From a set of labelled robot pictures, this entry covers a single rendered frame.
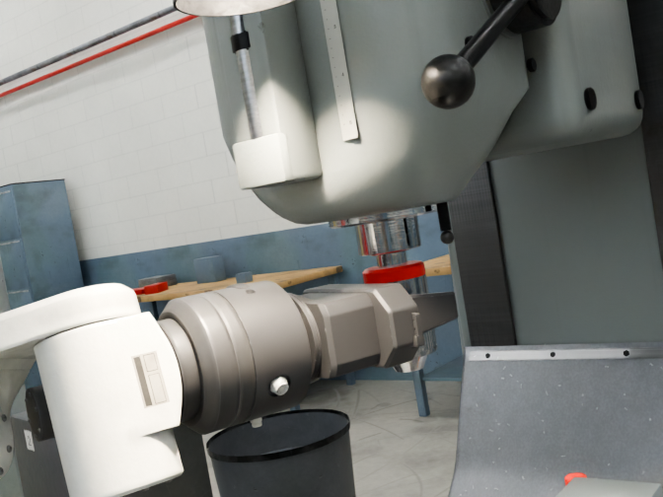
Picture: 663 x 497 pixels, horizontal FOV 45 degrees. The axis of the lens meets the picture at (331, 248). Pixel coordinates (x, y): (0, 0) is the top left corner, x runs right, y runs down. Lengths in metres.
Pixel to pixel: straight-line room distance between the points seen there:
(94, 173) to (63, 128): 0.60
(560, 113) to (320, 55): 0.21
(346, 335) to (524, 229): 0.47
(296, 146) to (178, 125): 6.48
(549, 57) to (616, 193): 0.30
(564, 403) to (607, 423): 0.05
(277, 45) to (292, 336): 0.18
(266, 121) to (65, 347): 0.18
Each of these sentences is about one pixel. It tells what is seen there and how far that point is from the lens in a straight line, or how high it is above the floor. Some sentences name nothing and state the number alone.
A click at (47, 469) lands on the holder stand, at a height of 1.10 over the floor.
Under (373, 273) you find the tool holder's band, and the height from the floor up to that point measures 1.27.
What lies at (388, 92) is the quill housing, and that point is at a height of 1.38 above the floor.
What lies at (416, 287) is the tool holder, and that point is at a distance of 0.59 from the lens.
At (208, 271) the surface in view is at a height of 0.97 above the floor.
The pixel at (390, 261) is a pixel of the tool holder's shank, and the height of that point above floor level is 1.27.
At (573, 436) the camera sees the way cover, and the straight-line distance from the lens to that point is 0.94.
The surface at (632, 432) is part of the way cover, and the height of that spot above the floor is 1.03.
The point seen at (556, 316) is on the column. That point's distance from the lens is 0.96.
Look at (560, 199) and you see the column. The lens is 0.94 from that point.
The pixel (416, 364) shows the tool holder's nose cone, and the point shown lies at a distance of 0.60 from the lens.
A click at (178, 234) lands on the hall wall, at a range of 7.10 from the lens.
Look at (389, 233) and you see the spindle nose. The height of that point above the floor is 1.29.
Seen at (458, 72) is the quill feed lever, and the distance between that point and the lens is 0.44.
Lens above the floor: 1.32
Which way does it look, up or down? 3 degrees down
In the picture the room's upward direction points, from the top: 10 degrees counter-clockwise
